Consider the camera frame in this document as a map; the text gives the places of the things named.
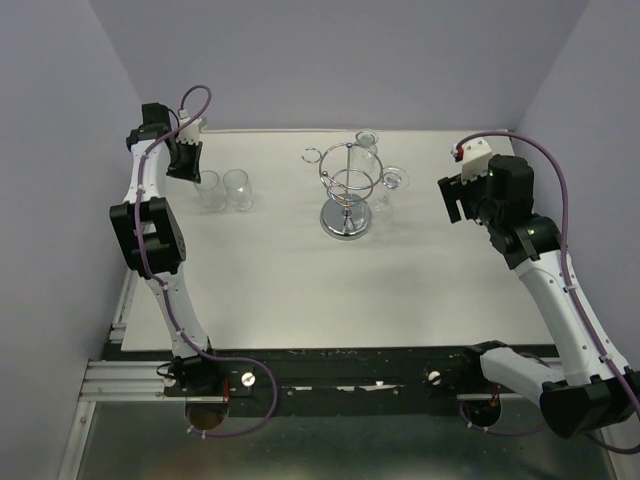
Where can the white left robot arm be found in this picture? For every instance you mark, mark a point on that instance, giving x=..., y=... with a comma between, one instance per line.
x=151, y=241

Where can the left aluminium frame rail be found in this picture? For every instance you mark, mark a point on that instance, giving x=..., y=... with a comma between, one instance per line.
x=118, y=375

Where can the clear wine glass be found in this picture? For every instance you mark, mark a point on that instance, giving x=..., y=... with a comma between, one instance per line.
x=211, y=191
x=238, y=189
x=364, y=151
x=394, y=179

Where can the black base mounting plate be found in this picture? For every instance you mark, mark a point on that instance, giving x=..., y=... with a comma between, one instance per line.
x=335, y=382

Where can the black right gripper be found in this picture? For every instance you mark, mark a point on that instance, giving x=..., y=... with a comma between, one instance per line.
x=452, y=190

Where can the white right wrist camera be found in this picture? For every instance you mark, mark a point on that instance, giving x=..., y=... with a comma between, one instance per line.
x=473, y=156

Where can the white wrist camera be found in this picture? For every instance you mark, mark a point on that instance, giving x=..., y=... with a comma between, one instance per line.
x=473, y=156
x=191, y=128

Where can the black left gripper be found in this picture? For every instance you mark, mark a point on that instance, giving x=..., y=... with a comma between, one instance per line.
x=192, y=171

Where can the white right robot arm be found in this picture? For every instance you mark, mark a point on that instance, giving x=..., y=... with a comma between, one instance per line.
x=595, y=387

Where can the chrome wine glass rack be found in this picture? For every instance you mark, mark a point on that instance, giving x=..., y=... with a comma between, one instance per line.
x=346, y=214

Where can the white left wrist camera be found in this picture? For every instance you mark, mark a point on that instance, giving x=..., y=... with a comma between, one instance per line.
x=191, y=128

